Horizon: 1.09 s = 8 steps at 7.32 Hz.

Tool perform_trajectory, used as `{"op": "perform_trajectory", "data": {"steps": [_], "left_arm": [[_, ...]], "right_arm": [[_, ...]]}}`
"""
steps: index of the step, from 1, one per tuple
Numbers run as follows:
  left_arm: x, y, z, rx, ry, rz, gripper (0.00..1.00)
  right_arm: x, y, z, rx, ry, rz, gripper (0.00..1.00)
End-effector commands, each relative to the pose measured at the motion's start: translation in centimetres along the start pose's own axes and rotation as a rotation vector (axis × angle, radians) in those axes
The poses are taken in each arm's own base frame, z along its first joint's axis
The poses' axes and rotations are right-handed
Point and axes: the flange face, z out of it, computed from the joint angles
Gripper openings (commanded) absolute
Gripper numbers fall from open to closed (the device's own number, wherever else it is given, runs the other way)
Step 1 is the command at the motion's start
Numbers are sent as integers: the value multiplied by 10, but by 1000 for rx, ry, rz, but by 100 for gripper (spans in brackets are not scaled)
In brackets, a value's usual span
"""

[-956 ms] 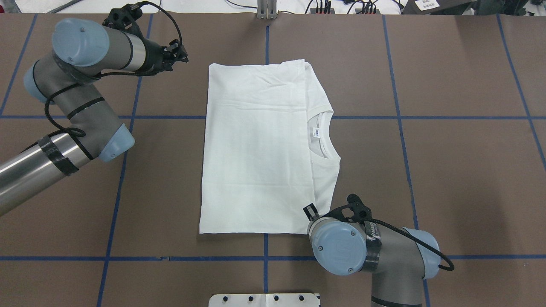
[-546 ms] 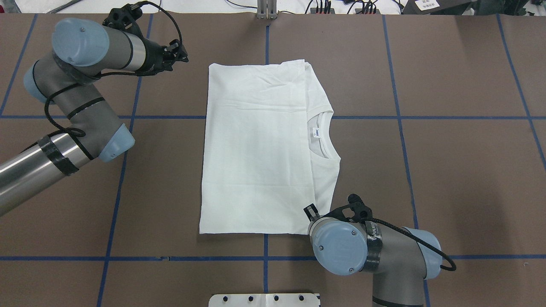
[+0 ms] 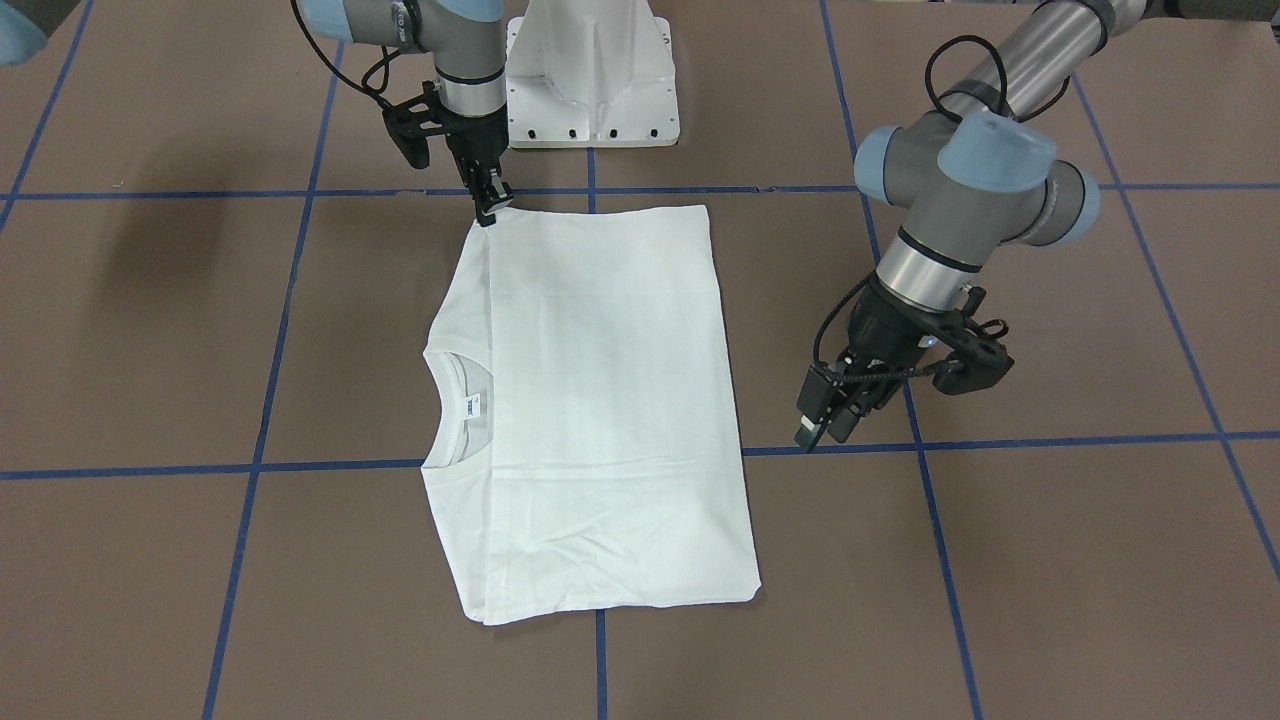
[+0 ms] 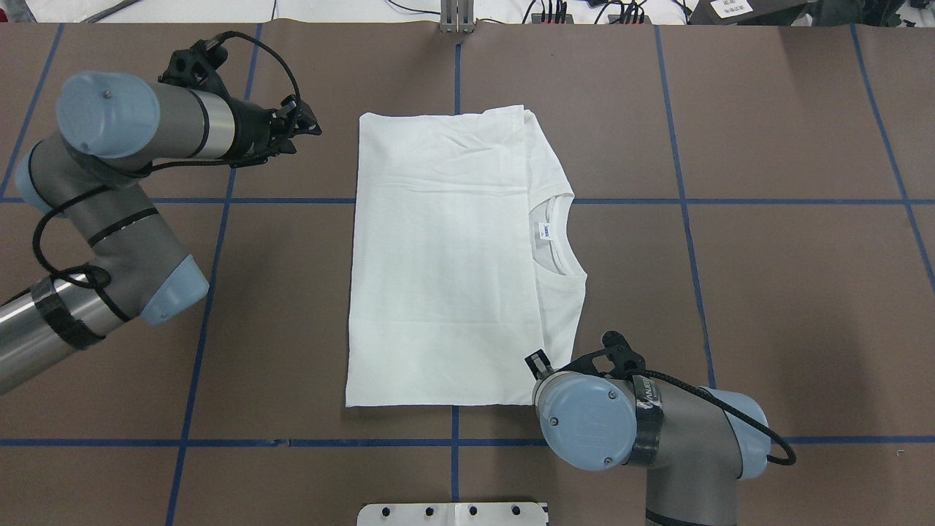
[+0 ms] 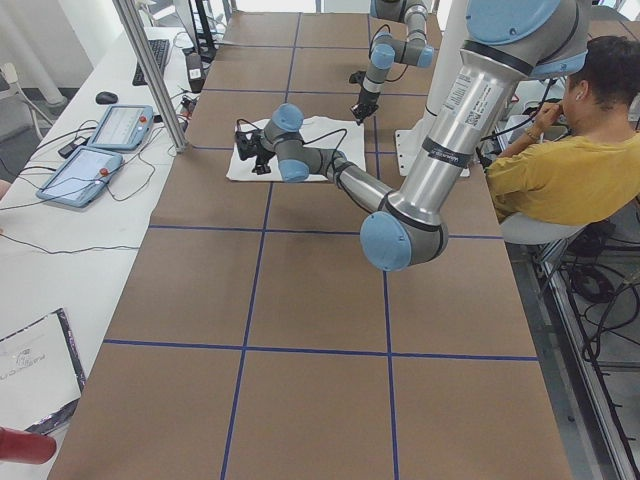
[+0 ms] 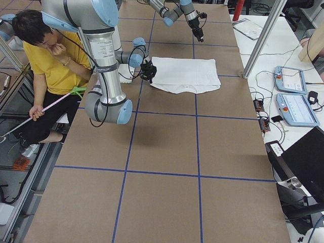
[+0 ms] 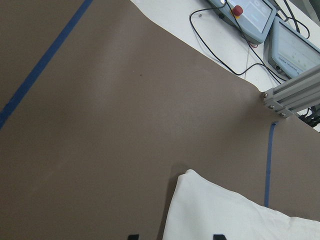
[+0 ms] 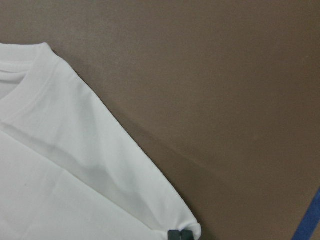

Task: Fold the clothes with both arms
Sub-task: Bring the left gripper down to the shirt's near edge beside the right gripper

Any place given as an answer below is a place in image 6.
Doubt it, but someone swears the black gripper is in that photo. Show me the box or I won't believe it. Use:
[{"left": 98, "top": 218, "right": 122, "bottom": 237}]
[
  {"left": 187, "top": 17, "right": 204, "bottom": 42},
  {"left": 140, "top": 60, "right": 157, "bottom": 84}
]

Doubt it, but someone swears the white long-sleeve printed shirt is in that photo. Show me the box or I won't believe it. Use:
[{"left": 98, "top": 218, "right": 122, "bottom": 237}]
[{"left": 151, "top": 57, "right": 221, "bottom": 94}]

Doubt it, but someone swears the green-headed long reach stick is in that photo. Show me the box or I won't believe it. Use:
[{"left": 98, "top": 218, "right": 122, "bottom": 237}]
[{"left": 1, "top": 87, "right": 86, "bottom": 143}]

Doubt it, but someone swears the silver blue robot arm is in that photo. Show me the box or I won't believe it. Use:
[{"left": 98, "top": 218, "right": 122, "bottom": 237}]
[
  {"left": 42, "top": 1, "right": 156, "bottom": 125},
  {"left": 144, "top": 0, "right": 207, "bottom": 42}
]

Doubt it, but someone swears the person's other hand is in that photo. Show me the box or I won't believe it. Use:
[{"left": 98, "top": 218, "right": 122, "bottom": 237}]
[{"left": 48, "top": 44, "right": 66, "bottom": 62}]

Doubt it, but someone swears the person's hand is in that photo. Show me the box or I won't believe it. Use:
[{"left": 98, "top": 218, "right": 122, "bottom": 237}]
[{"left": 29, "top": 105, "right": 45, "bottom": 121}]

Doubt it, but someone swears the red fire extinguisher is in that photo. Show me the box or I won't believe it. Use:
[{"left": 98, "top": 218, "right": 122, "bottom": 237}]
[{"left": 232, "top": 0, "right": 245, "bottom": 22}]

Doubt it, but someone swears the person in yellow shirt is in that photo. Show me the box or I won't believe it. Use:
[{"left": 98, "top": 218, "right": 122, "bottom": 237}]
[{"left": 12, "top": 10, "right": 92, "bottom": 148}]

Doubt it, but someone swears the upper blue teach pendant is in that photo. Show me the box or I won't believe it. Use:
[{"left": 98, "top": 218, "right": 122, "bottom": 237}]
[{"left": 274, "top": 66, "right": 307, "bottom": 95}]

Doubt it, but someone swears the blue teach pendant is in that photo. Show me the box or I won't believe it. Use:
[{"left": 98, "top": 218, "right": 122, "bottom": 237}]
[
  {"left": 274, "top": 66, "right": 307, "bottom": 95},
  {"left": 276, "top": 93, "right": 320, "bottom": 127}
]

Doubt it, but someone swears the lower blue teach pendant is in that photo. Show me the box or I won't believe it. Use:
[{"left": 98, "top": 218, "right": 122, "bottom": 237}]
[{"left": 276, "top": 93, "right": 320, "bottom": 127}]

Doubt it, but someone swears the orange device on floor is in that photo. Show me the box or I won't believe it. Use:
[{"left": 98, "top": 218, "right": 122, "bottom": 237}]
[{"left": 12, "top": 156, "right": 30, "bottom": 171}]

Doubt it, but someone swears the black laptop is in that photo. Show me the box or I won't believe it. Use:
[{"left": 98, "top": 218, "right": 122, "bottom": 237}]
[{"left": 281, "top": 126, "right": 323, "bottom": 203}]

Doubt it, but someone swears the black camera cable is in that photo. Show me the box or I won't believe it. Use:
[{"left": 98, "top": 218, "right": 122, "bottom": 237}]
[{"left": 60, "top": 32, "right": 147, "bottom": 128}]

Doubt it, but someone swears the white central column pedestal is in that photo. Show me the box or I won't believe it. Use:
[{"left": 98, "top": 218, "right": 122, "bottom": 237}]
[{"left": 112, "top": 26, "right": 135, "bottom": 84}]

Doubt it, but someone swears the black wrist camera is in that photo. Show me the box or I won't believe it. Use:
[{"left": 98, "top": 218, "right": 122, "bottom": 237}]
[{"left": 197, "top": 11, "right": 207, "bottom": 19}]

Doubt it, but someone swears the aluminium frame post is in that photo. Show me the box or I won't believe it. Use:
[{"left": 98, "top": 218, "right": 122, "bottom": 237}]
[{"left": 242, "top": 0, "right": 287, "bottom": 79}]

